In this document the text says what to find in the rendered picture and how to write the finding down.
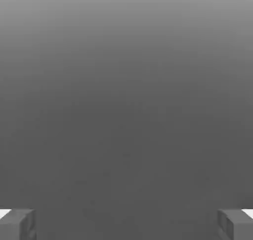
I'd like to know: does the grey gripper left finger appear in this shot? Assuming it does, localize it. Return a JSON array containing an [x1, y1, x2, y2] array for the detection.
[[0, 208, 37, 240]]

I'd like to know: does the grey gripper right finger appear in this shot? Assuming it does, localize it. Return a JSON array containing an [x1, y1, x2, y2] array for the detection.
[[216, 208, 253, 240]]

